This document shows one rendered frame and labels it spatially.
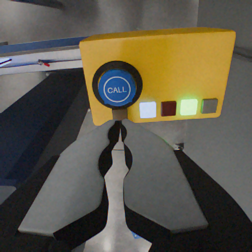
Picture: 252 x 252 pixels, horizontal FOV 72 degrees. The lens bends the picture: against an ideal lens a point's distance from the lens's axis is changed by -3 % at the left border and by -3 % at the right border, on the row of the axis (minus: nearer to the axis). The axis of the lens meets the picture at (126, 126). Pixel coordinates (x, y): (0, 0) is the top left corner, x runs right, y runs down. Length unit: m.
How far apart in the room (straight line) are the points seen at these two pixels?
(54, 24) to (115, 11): 0.39
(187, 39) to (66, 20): 1.15
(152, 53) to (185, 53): 0.03
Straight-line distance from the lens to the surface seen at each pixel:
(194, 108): 0.22
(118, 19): 1.26
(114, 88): 0.19
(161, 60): 0.20
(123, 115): 0.21
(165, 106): 0.21
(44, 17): 1.35
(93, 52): 0.20
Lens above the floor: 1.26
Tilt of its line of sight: 59 degrees down
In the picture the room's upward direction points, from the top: 179 degrees clockwise
